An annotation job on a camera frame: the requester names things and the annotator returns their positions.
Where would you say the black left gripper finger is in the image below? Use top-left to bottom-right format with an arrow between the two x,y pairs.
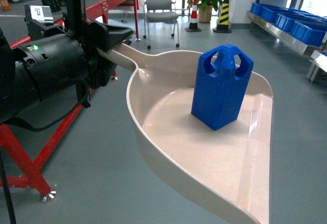
104,24 -> 135,50
96,55 -> 116,87

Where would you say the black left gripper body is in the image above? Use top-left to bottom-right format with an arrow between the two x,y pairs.
15,0 -> 109,108

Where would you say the blue plastic block part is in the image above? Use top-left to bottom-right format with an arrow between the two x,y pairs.
191,44 -> 254,130

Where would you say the beige plastic dustpan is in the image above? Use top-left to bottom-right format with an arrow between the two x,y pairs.
99,44 -> 273,223

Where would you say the blue bin on long shelf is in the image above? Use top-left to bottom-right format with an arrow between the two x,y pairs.
290,20 -> 326,47

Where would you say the stainless steel shelf rack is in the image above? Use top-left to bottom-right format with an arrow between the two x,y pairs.
246,0 -> 326,83

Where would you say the grey office chair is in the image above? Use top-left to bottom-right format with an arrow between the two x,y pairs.
143,0 -> 179,50

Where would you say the red white traffic cone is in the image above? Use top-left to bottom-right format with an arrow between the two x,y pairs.
185,0 -> 202,32

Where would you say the yellow black striped bollard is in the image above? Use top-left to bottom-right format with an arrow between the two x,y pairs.
213,0 -> 231,33

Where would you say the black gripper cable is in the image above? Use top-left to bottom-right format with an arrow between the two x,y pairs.
0,78 -> 91,224

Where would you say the red frame work table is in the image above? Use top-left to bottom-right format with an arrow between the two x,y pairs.
0,0 -> 144,203

